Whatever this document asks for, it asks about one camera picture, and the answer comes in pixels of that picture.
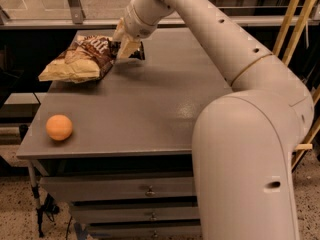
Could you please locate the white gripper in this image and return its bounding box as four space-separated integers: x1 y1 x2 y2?
112 0 157 59

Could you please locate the black rxbar chocolate bar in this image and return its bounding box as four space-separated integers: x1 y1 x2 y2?
108 41 145 60

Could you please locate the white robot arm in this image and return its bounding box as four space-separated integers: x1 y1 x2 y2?
114 0 314 240

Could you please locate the brown chip bag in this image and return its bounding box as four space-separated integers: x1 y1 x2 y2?
38 35 119 83

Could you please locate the grey drawer cabinet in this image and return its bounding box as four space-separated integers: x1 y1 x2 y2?
15 27 234 240

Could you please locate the orange fruit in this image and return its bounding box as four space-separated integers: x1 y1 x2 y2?
46 115 73 141

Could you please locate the top grey drawer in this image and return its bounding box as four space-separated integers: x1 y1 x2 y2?
40 175 195 202

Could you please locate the grey drawer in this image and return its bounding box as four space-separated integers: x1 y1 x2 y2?
87 220 201 239
70 202 199 224
40 175 195 202

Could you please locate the middle grey drawer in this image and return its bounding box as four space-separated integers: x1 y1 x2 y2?
70 202 199 224

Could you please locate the black tripod stand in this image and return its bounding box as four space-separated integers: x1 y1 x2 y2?
27 161 56 238

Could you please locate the yellow wooden rack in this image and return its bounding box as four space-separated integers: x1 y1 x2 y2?
273 0 320 171

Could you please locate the bottom grey drawer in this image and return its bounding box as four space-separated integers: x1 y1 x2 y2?
87 220 201 239

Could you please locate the metal railing frame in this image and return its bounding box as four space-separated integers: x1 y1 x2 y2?
0 0 320 31

